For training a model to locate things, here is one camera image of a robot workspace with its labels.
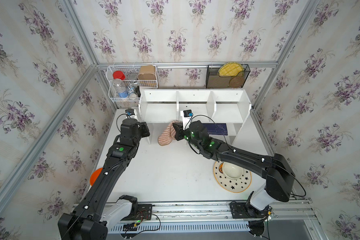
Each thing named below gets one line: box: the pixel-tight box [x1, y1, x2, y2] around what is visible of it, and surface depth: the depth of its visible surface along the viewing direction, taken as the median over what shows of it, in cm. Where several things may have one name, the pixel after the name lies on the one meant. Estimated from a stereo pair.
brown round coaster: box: [229, 76, 244, 88], surface depth 98 cm
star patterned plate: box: [213, 161, 252, 193], surface depth 83 cm
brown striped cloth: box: [158, 120, 183, 146], surface depth 82 cm
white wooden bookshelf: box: [138, 88, 252, 145], surface depth 84 cm
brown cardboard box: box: [137, 65, 156, 80], surface depth 90 cm
